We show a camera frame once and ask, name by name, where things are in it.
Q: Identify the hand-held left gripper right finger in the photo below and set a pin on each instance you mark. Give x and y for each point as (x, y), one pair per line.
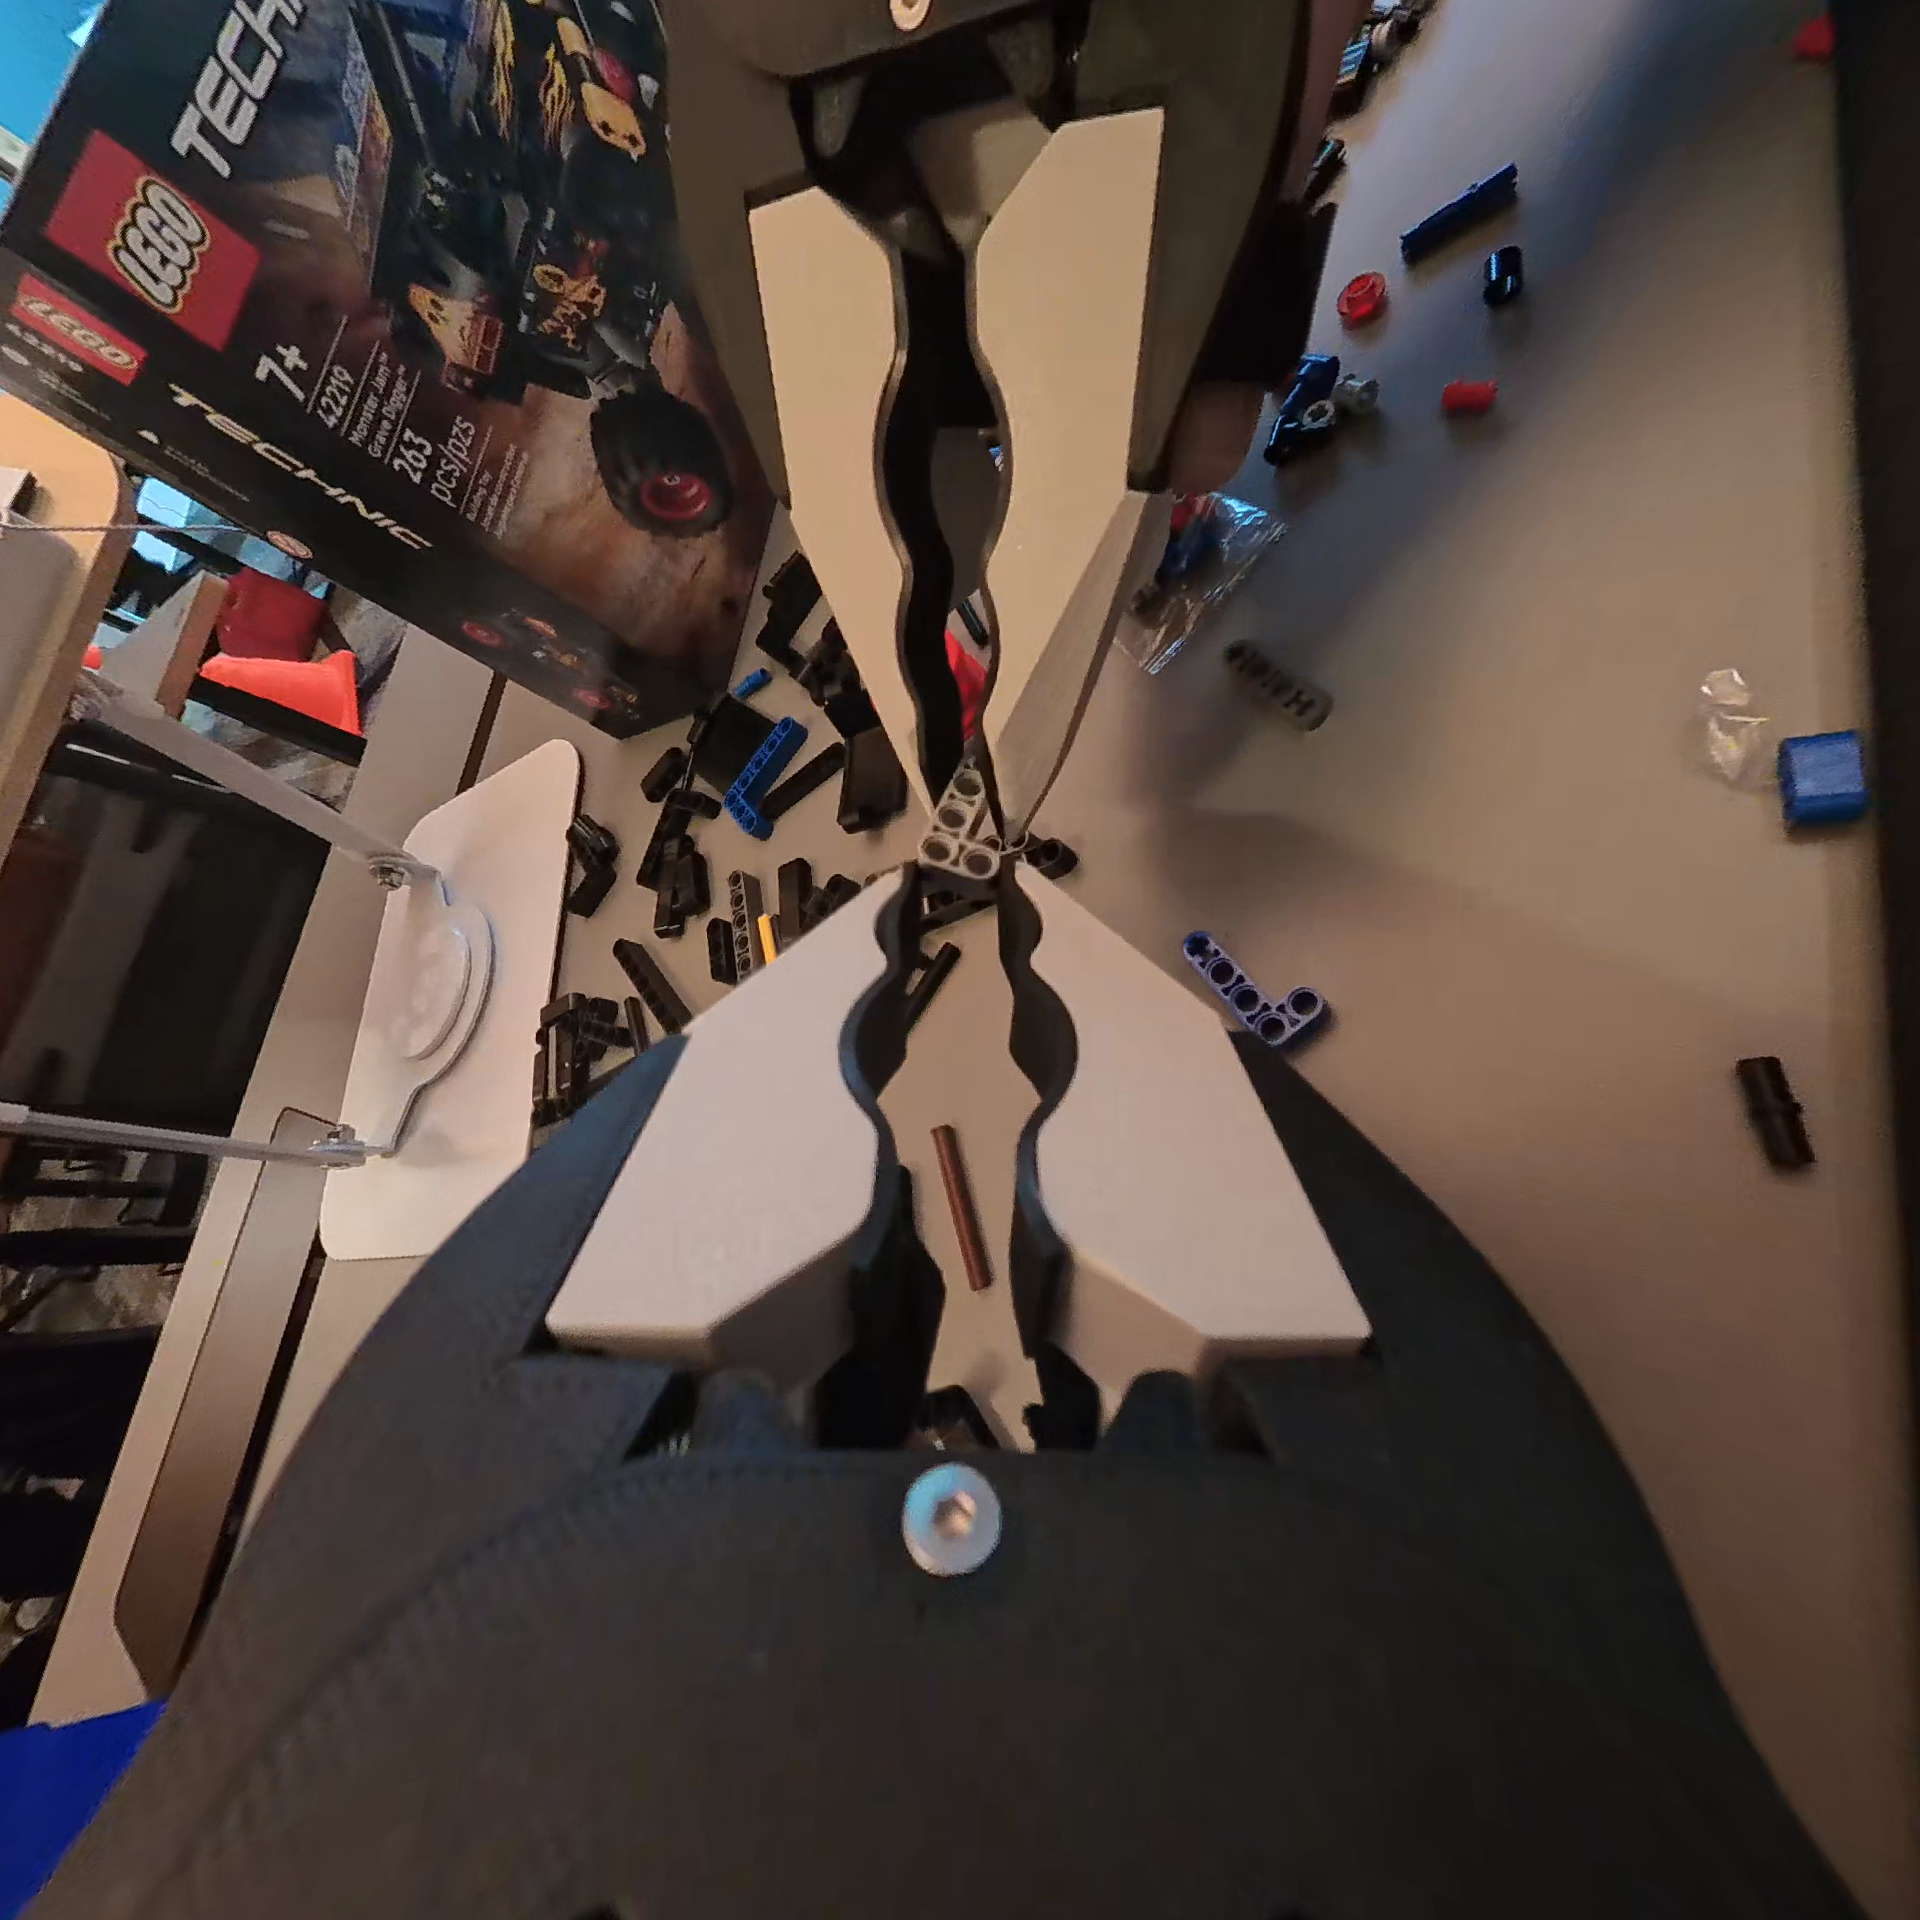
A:
(1202, 1184)

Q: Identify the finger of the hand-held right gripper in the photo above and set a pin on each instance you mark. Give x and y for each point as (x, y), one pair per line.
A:
(1072, 331)
(826, 390)

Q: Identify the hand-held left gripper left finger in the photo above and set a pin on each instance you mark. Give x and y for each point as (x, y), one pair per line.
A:
(706, 1184)

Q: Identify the blue small L beam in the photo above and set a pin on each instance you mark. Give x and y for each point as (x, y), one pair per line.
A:
(1220, 980)

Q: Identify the pile of black beams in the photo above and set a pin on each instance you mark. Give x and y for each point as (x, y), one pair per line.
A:
(672, 892)

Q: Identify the light grey L beam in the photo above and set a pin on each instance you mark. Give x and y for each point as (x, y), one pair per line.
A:
(960, 856)

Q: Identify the grey desk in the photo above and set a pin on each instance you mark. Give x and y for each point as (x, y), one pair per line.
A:
(1500, 599)

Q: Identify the person's right hand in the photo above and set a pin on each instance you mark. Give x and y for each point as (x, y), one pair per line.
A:
(1213, 442)

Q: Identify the brown axle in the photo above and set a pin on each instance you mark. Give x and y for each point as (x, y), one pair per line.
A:
(960, 1208)

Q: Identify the black square tile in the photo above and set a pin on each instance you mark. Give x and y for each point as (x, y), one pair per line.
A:
(732, 744)

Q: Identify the blue large L beam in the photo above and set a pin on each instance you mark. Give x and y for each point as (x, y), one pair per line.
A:
(764, 774)

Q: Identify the book stand with white base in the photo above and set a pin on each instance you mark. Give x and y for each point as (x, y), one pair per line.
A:
(495, 839)

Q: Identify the dark grey short beam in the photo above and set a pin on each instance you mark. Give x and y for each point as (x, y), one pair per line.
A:
(1277, 682)

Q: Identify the monster truck toy set box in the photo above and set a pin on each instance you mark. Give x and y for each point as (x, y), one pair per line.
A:
(375, 494)

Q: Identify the black pin connector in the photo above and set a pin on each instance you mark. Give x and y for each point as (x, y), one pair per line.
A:
(1780, 1110)

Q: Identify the clear plastic scrap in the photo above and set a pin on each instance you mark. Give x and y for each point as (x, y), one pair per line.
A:
(1734, 722)

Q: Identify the blue small block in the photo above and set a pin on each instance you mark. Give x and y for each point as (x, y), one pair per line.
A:
(1822, 781)

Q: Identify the blue tagged plastic bin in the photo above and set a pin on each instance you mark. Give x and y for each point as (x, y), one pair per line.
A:
(61, 1829)

